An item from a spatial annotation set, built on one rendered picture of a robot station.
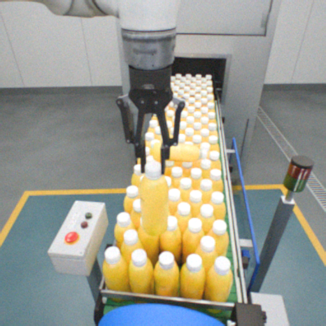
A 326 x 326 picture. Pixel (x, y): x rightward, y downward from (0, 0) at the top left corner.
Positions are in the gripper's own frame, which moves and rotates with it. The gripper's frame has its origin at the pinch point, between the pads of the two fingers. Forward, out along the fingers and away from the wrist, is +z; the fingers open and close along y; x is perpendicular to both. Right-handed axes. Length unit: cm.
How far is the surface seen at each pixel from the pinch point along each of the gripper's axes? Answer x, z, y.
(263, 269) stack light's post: 18, 66, 41
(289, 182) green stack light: 17.8, 18.6, 38.9
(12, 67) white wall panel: 355, 89, -288
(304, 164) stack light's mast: 17.7, 11.5, 41.3
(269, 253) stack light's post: 18, 54, 41
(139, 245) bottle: -1.0, 30.6, -4.8
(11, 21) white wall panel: 358, 24, -268
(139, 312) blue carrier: -26.0, 14.8, 1.1
